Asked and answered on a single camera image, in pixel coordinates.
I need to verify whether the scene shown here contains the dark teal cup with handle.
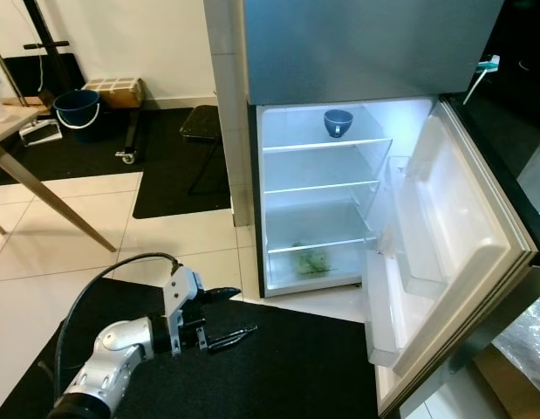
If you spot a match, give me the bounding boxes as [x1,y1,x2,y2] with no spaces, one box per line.
[323,108,354,139]

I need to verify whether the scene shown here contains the clear fridge door bin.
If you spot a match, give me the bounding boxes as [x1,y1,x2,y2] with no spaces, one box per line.
[387,155,449,298]
[364,223,436,367]

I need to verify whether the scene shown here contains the light wooden dining table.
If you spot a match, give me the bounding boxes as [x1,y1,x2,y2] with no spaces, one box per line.
[0,105,118,254]

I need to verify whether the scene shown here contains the blue plastic bucket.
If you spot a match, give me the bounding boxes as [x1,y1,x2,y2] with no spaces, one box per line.
[53,89,101,143]

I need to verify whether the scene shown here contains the stainless steel fridge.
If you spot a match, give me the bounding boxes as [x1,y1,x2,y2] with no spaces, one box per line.
[243,0,504,299]

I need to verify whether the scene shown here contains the white flat mop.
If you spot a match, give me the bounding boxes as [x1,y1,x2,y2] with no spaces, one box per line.
[0,39,63,148]

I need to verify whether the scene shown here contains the black stool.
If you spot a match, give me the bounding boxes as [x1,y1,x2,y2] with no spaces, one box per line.
[180,105,222,195]

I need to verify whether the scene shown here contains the silver fridge compartment door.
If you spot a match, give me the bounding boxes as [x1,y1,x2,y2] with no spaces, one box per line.
[364,96,540,418]

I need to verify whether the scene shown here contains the black metal stand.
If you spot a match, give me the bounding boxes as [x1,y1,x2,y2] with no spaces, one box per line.
[8,0,141,165]

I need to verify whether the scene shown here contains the teal white brush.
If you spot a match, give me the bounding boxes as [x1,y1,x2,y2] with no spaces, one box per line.
[464,54,502,106]

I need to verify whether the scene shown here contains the large brown cardboard box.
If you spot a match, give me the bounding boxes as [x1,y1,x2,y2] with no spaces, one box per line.
[470,345,540,419]

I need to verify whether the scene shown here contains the glass fridge shelf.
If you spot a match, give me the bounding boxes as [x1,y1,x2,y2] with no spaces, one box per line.
[263,180,379,196]
[265,238,368,255]
[263,136,393,155]

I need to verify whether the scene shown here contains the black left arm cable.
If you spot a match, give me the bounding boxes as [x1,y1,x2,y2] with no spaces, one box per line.
[53,253,181,398]

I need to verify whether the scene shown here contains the green leafy vegetables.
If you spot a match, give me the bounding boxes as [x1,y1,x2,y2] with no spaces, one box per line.
[296,249,332,276]

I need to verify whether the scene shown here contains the cardboard box white labels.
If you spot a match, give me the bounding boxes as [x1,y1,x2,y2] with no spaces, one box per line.
[85,77,144,110]

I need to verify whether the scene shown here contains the black floor mat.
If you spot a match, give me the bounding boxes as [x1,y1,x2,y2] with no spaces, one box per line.
[0,105,231,219]
[0,279,379,419]

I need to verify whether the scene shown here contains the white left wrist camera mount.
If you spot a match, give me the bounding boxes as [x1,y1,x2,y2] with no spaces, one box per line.
[165,266,207,357]

